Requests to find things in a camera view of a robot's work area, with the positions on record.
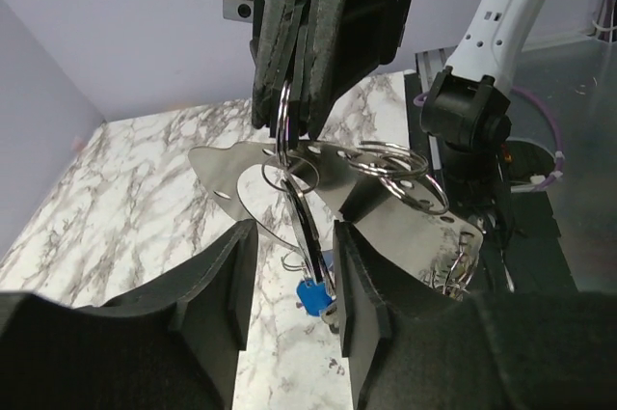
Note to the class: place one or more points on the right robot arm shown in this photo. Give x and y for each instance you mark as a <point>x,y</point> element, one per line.
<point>467,103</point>

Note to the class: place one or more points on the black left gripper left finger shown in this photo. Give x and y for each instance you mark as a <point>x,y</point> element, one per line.
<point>172,343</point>

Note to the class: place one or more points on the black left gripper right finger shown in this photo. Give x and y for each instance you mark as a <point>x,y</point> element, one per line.
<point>409,347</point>

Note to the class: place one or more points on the silver key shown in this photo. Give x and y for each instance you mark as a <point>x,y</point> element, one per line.
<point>306,234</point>

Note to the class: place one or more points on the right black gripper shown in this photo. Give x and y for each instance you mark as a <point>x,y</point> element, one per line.
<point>347,39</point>

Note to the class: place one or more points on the blue key tag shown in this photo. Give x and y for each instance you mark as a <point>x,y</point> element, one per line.
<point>316,298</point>

